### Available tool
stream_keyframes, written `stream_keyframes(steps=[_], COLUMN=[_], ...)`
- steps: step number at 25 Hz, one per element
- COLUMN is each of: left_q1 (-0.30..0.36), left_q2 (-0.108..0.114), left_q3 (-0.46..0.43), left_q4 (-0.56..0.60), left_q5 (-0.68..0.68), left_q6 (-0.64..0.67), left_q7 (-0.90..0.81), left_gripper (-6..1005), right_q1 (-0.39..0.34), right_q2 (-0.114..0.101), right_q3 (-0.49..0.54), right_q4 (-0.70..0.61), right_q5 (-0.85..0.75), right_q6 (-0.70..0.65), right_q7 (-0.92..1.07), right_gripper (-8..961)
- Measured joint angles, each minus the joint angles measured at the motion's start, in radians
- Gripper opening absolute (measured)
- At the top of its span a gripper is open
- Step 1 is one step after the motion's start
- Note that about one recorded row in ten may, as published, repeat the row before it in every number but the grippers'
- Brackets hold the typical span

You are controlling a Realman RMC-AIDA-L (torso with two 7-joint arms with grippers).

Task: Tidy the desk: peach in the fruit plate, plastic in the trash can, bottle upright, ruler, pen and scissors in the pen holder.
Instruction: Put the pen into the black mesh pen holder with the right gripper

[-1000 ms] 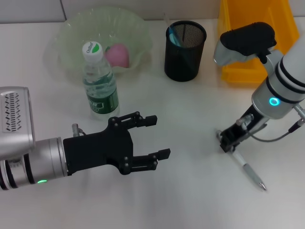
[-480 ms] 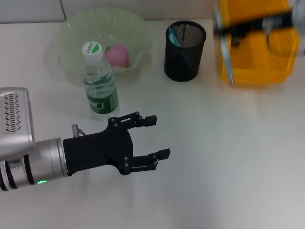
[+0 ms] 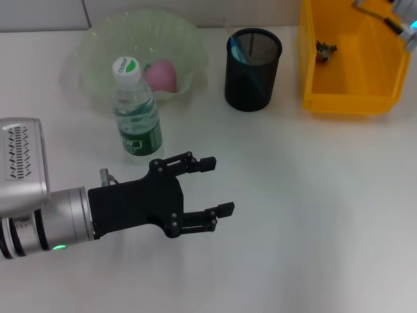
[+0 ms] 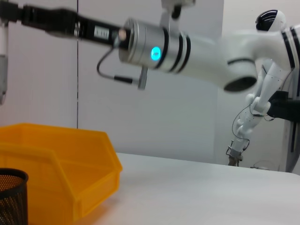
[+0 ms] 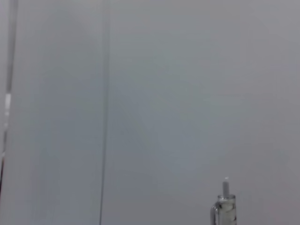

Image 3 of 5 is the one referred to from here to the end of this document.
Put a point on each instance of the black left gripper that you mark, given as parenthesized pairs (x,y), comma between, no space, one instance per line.
(137,203)

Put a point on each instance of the clear green-label water bottle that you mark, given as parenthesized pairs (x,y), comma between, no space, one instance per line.
(137,114)

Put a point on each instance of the pink peach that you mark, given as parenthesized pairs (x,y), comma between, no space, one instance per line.
(161,76)

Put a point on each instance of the light blue scissors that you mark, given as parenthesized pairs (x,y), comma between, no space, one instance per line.
(238,52)

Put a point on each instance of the green plastic wrapper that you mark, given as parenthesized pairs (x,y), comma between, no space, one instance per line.
(325,50)

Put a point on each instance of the black mesh pen holder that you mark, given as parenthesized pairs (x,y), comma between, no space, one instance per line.
(260,94)

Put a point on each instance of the translucent green fruit bowl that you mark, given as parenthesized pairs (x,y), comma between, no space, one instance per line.
(97,42)

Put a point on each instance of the yellow plastic bin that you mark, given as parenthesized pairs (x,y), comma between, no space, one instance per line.
(358,81)

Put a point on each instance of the silver vented wrist camera box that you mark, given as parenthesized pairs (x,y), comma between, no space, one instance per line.
(21,166)

